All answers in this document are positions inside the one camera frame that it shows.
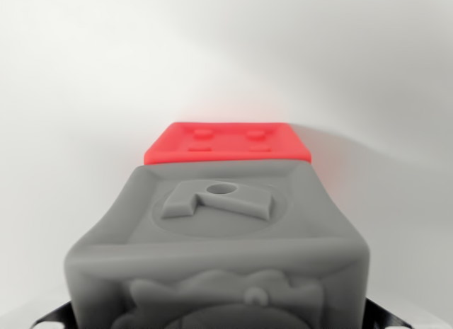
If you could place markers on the red embossed cube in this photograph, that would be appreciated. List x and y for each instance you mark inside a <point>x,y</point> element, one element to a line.
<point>226,141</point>

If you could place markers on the grey embossed cube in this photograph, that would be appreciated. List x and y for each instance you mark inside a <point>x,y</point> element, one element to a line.
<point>219,244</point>

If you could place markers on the black-tipped silver gripper left finger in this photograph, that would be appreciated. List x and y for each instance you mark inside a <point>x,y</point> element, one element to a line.
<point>58,315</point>

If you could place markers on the black-tipped silver gripper right finger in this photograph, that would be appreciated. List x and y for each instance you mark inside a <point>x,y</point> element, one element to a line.
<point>380,313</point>

